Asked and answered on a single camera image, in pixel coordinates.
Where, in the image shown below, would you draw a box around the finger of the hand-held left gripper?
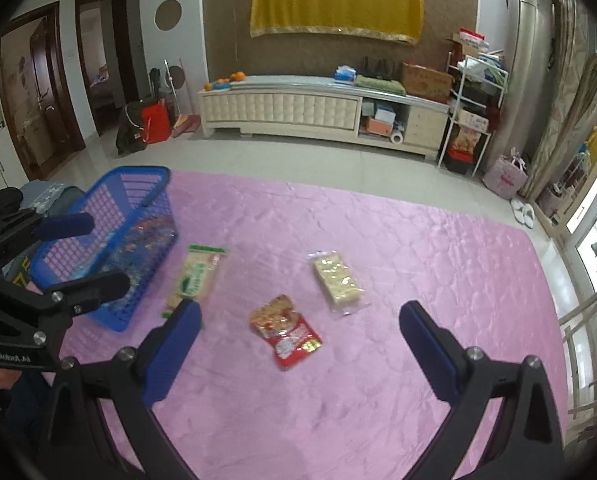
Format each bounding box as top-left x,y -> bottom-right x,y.
42,270 -> 130,317
0,211 -> 96,252

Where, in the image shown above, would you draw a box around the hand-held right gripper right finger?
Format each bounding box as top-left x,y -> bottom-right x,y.
399,300 -> 568,480

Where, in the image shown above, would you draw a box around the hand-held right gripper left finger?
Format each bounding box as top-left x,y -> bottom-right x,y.
28,299 -> 202,480

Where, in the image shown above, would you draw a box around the blue plastic basket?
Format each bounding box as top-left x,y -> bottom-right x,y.
30,165 -> 180,333

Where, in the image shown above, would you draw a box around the red snack packet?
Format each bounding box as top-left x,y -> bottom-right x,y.
249,294 -> 323,372

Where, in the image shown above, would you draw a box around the person's left forearm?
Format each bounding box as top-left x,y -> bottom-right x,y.
1,372 -> 56,441

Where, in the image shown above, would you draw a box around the green label cracker packet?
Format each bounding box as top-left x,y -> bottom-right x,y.
161,244 -> 228,321

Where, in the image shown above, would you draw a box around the black bag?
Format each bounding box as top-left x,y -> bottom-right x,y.
116,102 -> 146,156

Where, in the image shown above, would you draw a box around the pink quilted bedspread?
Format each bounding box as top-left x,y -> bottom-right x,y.
33,167 -> 577,480

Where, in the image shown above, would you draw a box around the clear packet of pale crackers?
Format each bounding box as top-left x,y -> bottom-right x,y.
311,251 -> 369,318

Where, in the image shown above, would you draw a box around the red bag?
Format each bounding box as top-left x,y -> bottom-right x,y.
141,100 -> 172,143

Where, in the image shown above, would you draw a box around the brown wooden door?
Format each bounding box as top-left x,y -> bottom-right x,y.
0,2 -> 86,181

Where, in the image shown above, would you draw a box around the white slippers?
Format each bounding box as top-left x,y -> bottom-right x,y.
511,199 -> 537,228

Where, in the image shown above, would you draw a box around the pink bag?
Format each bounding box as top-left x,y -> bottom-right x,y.
483,152 -> 529,201

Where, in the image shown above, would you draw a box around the cream tufted TV cabinet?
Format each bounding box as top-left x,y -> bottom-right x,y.
197,75 -> 452,161

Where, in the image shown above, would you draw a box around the white metal shelf rack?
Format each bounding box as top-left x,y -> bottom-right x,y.
439,50 -> 509,176

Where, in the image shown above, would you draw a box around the brown cardboard box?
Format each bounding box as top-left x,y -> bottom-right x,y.
399,61 -> 454,103

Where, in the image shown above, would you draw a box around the green folded cloth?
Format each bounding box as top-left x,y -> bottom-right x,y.
353,74 -> 407,95

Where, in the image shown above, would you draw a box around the patterned beige curtain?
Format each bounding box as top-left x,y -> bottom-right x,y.
526,0 -> 597,211

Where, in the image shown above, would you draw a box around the silver standing air conditioner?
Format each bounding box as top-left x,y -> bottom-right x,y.
506,0 -> 554,171

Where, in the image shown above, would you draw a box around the yellow cloth cover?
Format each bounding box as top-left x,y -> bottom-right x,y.
251,0 -> 424,46

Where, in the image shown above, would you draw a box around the dark wooden door frame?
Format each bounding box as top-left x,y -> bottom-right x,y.
75,0 -> 142,136

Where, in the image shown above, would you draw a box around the large round brown wall disc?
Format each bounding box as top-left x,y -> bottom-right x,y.
154,0 -> 182,31

